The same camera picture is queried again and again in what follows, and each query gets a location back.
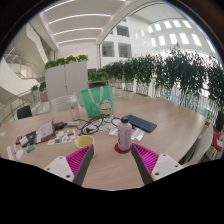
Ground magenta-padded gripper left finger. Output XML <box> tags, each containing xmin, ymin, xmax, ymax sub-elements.
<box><xmin>43</xmin><ymin>143</ymin><xmax>95</xmax><ymax>187</ymax></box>

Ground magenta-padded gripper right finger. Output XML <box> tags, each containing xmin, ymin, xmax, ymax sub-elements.
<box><xmin>130</xmin><ymin>143</ymin><xmax>185</xmax><ymax>186</ymax></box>

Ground purple drink bottle black cap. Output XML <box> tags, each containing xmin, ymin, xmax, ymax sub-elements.
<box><xmin>117</xmin><ymin>116</ymin><xmax>133</xmax><ymax>152</ymax></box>

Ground clear plastic water bottle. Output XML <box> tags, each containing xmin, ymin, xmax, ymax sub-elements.
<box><xmin>67</xmin><ymin>92</ymin><xmax>81</xmax><ymax>122</ymax></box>

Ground cream yellow mug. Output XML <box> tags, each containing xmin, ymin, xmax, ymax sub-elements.
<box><xmin>73</xmin><ymin>134</ymin><xmax>96</xmax><ymax>157</ymax></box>

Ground white plastic packet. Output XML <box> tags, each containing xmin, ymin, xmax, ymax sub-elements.
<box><xmin>131</xmin><ymin>128</ymin><xmax>146</xmax><ymax>142</ymax></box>
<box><xmin>108</xmin><ymin>126</ymin><xmax>120</xmax><ymax>137</ymax></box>

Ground colourful sticker sheet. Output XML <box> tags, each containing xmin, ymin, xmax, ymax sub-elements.
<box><xmin>47</xmin><ymin>128</ymin><xmax>78</xmax><ymax>146</ymax></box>

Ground black charger block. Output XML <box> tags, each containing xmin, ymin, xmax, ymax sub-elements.
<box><xmin>53</xmin><ymin>121</ymin><xmax>68</xmax><ymax>131</ymax></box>

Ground standing picture card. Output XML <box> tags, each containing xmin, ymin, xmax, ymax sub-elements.
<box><xmin>34</xmin><ymin>119</ymin><xmax>57</xmax><ymax>144</ymax></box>

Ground black tablet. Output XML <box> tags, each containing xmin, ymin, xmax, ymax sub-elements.
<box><xmin>24</xmin><ymin>130</ymin><xmax>38</xmax><ymax>145</ymax></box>

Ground white side chair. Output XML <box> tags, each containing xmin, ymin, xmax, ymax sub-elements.
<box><xmin>179</xmin><ymin>124</ymin><xmax>214</xmax><ymax>166</ymax></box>

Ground small white box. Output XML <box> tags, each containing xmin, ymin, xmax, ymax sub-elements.
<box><xmin>19</xmin><ymin>135</ymin><xmax>30</xmax><ymax>148</ymax></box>

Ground green tote bag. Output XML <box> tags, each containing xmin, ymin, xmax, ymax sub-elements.
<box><xmin>80</xmin><ymin>85</ymin><xmax>115</xmax><ymax>118</ymax></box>

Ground black office chair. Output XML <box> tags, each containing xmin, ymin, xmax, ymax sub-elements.
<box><xmin>16</xmin><ymin>105</ymin><xmax>34</xmax><ymax>120</ymax></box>

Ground white cabinet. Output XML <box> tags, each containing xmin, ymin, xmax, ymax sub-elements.
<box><xmin>44</xmin><ymin>60</ymin><xmax>90</xmax><ymax>108</ymax></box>

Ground low green planter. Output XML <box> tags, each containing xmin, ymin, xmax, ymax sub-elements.
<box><xmin>87</xmin><ymin>70</ymin><xmax>110</xmax><ymax>83</ymax></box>

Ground glass railing wooden handrail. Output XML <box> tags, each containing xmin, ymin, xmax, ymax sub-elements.
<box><xmin>0</xmin><ymin>89</ymin><xmax>41</xmax><ymax>126</ymax></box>

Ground tall green hedge plants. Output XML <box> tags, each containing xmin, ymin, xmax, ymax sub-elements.
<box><xmin>99</xmin><ymin>46</ymin><xmax>224</xmax><ymax>111</ymax></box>

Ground green plants on cabinet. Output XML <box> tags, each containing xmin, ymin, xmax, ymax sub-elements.
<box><xmin>43</xmin><ymin>54</ymin><xmax>89</xmax><ymax>71</ymax></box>

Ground ceiling light strips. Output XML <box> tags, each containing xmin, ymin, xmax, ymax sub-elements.
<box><xmin>44</xmin><ymin>0</ymin><xmax>113</xmax><ymax>46</ymax></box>

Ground black cable bundle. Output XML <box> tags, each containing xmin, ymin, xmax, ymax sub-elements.
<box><xmin>75</xmin><ymin>114</ymin><xmax>118</xmax><ymax>136</ymax></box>

